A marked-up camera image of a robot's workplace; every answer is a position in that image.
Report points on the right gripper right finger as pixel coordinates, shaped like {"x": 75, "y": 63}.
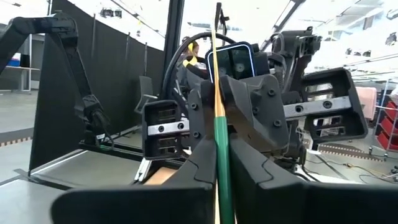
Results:
{"x": 311, "y": 205}

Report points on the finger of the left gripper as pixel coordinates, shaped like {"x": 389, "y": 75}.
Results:
{"x": 202, "y": 115}
{"x": 258, "y": 115}

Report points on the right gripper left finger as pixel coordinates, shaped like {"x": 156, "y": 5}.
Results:
{"x": 140, "y": 205}

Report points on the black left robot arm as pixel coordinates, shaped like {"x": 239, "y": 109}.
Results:
{"x": 298, "y": 49}

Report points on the pink board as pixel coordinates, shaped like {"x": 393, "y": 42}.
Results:
{"x": 367, "y": 102}

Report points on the metal shelf rack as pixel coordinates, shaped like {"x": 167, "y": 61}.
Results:
{"x": 383, "y": 93}

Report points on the yellow tape tag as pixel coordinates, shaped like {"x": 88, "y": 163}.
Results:
{"x": 190, "y": 62}

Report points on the pink storage bin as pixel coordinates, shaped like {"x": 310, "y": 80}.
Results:
{"x": 387, "y": 141}
{"x": 393, "y": 109}
{"x": 391, "y": 126}

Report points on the grey chair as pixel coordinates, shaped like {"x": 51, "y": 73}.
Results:
{"x": 146, "y": 90}

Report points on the black partition curtain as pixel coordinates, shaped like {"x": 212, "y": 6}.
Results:
{"x": 124, "y": 77}

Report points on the grey table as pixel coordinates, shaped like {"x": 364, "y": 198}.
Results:
{"x": 18, "y": 69}

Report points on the blue box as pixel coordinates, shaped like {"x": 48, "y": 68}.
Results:
{"x": 14, "y": 60}

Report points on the silver mount plate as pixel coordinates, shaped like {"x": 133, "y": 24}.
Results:
{"x": 142, "y": 171}

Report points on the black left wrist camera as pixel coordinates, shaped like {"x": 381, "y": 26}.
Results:
{"x": 233, "y": 62}

